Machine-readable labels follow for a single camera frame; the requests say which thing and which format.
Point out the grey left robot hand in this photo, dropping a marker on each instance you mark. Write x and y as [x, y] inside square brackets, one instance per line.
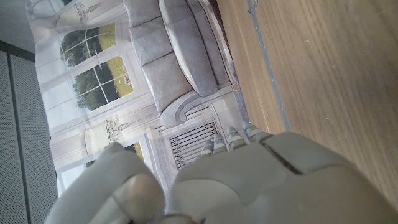
[264, 186]

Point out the printed living room backdrop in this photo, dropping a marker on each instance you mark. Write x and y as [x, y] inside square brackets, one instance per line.
[149, 77]

